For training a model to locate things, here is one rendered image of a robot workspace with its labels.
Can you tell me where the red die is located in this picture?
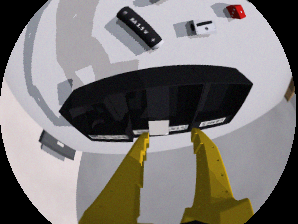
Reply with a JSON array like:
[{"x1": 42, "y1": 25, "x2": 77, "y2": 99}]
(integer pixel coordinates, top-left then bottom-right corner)
[{"x1": 226, "y1": 5, "x2": 246, "y2": 19}]

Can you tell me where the black bin with games label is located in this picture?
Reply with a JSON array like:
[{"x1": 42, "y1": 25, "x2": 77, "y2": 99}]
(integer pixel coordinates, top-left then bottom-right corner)
[{"x1": 59, "y1": 65, "x2": 253, "y2": 142}]

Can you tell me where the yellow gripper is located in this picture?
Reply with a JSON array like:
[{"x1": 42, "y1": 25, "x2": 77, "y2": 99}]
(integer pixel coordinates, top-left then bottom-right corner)
[{"x1": 78, "y1": 128, "x2": 254, "y2": 224}]

